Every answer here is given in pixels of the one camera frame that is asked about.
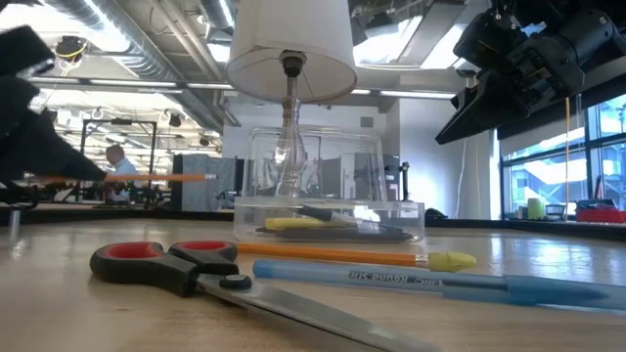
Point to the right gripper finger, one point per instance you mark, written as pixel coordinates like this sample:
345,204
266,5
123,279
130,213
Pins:
484,107

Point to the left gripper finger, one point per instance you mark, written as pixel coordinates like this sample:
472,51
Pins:
34,151

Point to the plain orange pencil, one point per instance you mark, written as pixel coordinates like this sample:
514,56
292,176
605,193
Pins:
161,177

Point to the clear plastic supply box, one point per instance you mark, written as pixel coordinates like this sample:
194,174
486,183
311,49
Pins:
408,220

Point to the blue ballpoint pen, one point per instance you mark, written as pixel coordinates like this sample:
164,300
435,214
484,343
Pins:
391,281

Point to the dark ballpoint pen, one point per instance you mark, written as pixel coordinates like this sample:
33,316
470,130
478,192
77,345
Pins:
315,213

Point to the orange pencil yellow eraser cap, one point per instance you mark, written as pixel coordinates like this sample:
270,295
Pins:
332,254

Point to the yellow highlighter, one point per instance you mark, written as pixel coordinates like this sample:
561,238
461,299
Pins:
293,223

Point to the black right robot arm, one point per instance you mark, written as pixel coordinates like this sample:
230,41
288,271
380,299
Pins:
587,29

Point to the long ceiling light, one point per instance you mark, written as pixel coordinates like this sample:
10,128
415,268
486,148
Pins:
420,94
122,83

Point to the person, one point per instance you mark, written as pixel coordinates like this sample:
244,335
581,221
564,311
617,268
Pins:
122,168

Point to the green cup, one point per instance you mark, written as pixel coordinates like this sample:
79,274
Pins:
535,209

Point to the black mesh cup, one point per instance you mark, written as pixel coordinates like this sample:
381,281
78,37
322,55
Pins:
555,212

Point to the red bin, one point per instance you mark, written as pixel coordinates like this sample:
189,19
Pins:
601,216

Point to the grey partition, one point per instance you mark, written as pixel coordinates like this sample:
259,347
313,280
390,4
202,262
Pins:
200,190

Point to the black pen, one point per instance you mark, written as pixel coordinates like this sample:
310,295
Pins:
342,235

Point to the white shade table lamp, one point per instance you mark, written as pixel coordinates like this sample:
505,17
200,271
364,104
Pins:
293,29

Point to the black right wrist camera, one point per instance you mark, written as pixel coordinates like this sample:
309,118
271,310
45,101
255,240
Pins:
484,39

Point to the silver post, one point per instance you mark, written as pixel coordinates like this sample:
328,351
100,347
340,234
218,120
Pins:
14,220

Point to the black background rig frame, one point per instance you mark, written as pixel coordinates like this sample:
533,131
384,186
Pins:
120,121

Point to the black stand post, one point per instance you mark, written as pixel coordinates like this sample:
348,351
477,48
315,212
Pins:
404,181

